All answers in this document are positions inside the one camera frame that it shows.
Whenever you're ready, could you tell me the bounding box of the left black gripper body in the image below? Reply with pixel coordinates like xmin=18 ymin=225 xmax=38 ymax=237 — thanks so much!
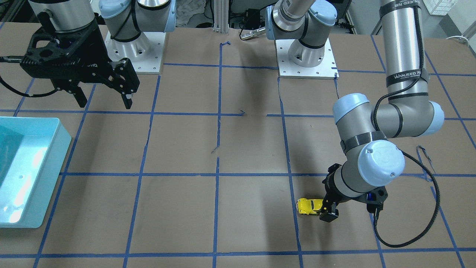
xmin=322 ymin=163 xmax=388 ymax=215

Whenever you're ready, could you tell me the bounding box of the teal plastic storage bin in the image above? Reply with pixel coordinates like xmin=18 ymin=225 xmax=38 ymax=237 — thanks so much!
xmin=0 ymin=117 xmax=71 ymax=228

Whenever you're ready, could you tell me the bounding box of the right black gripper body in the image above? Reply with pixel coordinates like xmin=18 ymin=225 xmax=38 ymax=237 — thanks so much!
xmin=20 ymin=26 xmax=113 ymax=88

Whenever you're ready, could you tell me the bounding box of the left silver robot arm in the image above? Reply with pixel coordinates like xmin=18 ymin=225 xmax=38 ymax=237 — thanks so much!
xmin=266 ymin=0 xmax=445 ymax=222

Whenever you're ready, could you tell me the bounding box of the yellow toy beetle car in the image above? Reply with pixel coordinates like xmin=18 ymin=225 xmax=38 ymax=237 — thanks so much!
xmin=296 ymin=197 xmax=323 ymax=215

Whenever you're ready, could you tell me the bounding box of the aluminium frame post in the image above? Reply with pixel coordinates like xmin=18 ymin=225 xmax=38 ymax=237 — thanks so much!
xmin=213 ymin=0 xmax=230 ymax=35

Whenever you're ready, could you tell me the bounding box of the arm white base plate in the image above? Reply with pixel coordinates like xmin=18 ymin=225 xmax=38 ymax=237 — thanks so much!
xmin=105 ymin=32 xmax=167 ymax=75
xmin=275 ymin=39 xmax=340 ymax=79

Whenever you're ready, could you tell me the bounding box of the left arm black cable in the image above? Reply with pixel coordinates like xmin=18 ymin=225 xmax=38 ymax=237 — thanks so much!
xmin=372 ymin=149 xmax=440 ymax=249

